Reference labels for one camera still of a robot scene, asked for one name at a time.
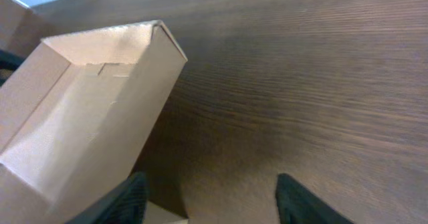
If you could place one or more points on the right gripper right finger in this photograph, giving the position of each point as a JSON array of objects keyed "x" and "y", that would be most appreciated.
[{"x": 297, "y": 205}]

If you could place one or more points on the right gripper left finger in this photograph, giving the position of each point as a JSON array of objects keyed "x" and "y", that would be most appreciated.
[{"x": 125, "y": 204}]

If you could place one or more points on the brown cardboard box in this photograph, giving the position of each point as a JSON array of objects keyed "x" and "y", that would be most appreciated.
[{"x": 76, "y": 110}]

